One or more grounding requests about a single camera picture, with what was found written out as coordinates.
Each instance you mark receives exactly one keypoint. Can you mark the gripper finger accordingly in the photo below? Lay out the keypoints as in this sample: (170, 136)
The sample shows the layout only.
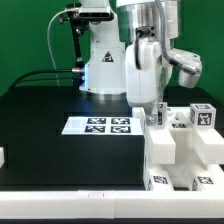
(151, 116)

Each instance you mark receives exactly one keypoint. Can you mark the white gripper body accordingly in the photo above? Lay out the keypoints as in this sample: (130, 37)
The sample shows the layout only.
(146, 86)

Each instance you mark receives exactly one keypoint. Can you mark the white chair back frame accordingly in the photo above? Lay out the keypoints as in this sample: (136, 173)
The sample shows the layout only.
(208, 143)

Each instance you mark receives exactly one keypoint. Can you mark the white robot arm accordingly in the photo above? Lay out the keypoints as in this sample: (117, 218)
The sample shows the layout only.
(114, 29)

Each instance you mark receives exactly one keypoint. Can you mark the white front fence bar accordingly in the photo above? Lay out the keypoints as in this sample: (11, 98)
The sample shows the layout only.
(111, 204)

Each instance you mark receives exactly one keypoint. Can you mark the white left fence piece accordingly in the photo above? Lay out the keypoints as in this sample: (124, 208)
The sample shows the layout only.
(1, 157)

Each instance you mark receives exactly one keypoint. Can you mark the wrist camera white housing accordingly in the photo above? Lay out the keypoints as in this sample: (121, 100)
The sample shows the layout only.
(190, 67)

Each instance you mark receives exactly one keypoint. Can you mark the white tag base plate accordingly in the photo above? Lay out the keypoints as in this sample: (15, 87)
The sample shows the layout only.
(102, 126)

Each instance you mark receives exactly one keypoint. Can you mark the black camera stand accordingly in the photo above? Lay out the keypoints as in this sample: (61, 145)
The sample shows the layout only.
(78, 27)

